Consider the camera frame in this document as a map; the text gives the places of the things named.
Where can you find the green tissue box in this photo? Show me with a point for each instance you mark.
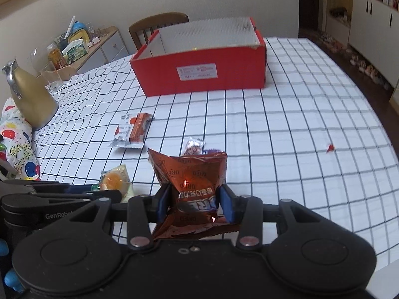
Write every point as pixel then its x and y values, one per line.
pixel 75 50

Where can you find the white drawer side cabinet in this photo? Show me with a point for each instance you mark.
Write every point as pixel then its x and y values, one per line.
pixel 110 48

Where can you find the yellow blue storage bag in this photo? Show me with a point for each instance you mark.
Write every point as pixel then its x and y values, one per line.
pixel 78 31

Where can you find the colourful balloon gift bag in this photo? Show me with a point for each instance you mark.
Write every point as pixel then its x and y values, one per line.
pixel 17 156

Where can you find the white wooden wall cabinet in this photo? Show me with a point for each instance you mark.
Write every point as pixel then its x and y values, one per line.
pixel 371 28

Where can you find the white black grid tablecloth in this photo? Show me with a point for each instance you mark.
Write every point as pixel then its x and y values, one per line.
pixel 276 138

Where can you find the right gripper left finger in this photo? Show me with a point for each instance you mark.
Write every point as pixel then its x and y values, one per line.
pixel 142 210

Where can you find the gold thermos jug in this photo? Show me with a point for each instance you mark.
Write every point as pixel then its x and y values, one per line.
pixel 31 97

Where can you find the orange juice bottle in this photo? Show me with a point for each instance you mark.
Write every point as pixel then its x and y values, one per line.
pixel 56 56

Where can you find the clear drinking glass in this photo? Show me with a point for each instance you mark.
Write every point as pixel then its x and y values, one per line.
pixel 48 75

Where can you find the brown Oreo snack bag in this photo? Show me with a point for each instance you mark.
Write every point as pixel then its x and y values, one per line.
pixel 194 180

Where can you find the red cardboard box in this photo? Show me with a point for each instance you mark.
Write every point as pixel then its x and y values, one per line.
pixel 204 55

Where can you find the clear orange pastry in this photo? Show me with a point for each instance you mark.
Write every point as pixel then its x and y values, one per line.
pixel 117 179

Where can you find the small clear candy packet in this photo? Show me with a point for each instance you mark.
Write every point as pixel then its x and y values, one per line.
pixel 193 146

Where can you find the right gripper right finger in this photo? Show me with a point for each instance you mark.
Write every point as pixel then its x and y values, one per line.
pixel 247 212

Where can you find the orange white snack packet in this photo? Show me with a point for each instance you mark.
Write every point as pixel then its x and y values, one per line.
pixel 131 131

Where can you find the small red paper scrap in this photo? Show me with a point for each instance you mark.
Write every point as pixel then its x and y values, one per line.
pixel 330 148

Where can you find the dark wooden chair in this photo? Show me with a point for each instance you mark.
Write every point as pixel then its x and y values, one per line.
pixel 141 30

